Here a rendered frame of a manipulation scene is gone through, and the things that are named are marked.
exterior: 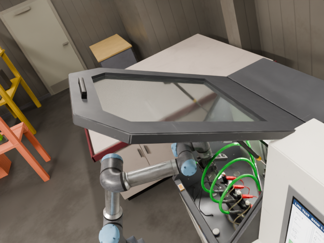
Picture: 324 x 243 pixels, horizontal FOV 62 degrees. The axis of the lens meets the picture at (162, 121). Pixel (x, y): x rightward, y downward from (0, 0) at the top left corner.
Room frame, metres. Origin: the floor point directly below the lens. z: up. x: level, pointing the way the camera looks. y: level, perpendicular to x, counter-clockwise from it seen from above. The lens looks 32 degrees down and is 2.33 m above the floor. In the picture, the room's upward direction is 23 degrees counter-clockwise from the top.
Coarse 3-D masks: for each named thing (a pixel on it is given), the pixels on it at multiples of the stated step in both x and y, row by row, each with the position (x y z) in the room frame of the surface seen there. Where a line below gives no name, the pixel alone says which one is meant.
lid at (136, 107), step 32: (96, 96) 0.99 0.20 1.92; (128, 96) 1.07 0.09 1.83; (160, 96) 1.09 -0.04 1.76; (192, 96) 1.13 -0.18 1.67; (224, 96) 1.17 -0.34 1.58; (256, 96) 1.16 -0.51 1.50; (96, 128) 0.77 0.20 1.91; (128, 128) 0.73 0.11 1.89; (160, 128) 0.74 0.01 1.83; (192, 128) 0.75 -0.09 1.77; (224, 128) 0.76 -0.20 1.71; (256, 128) 0.78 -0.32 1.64; (288, 128) 0.79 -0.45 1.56
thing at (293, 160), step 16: (304, 128) 0.77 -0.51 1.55; (320, 128) 0.74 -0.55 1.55; (272, 144) 0.76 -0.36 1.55; (288, 144) 0.72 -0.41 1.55; (304, 144) 0.69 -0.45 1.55; (320, 144) 0.67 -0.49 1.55; (272, 160) 0.74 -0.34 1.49; (288, 160) 0.66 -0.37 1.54; (304, 160) 0.63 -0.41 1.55; (320, 160) 0.60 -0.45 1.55; (272, 176) 0.73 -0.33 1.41; (288, 176) 0.65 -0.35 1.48; (304, 176) 0.58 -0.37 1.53; (320, 176) 0.54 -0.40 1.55; (272, 192) 0.71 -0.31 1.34; (304, 192) 0.57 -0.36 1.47; (320, 192) 0.51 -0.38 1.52; (272, 208) 0.70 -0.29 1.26; (320, 208) 0.50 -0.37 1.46; (272, 224) 0.68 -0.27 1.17; (272, 240) 0.67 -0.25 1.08
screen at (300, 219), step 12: (288, 192) 0.63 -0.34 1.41; (288, 204) 0.62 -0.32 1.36; (300, 204) 0.57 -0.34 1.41; (288, 216) 0.61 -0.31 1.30; (300, 216) 0.56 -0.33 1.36; (312, 216) 0.51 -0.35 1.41; (288, 228) 0.60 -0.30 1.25; (300, 228) 0.55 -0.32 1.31; (312, 228) 0.50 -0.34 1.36; (288, 240) 0.58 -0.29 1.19; (300, 240) 0.53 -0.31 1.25; (312, 240) 0.49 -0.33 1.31
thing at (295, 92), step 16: (256, 64) 1.48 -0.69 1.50; (272, 64) 1.41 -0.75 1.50; (240, 80) 1.38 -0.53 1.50; (256, 80) 1.31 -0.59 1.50; (272, 80) 1.25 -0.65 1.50; (288, 80) 1.19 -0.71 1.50; (304, 80) 1.13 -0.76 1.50; (320, 80) 1.08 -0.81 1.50; (272, 96) 1.11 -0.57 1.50; (288, 96) 1.06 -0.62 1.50; (304, 96) 1.01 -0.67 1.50; (320, 96) 0.96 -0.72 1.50; (288, 112) 0.95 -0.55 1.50; (304, 112) 0.91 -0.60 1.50; (320, 112) 0.87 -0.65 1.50
